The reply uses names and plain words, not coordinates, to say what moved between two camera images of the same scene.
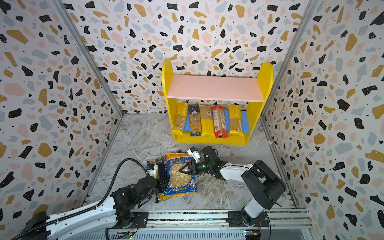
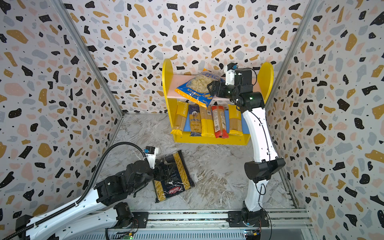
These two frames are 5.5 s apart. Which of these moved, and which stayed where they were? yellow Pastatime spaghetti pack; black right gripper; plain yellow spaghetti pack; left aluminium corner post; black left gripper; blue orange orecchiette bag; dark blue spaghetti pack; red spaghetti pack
Moved: black left gripper; blue orange orecchiette bag; black right gripper
Stayed: dark blue spaghetti pack; red spaghetti pack; left aluminium corner post; plain yellow spaghetti pack; yellow Pastatime spaghetti pack
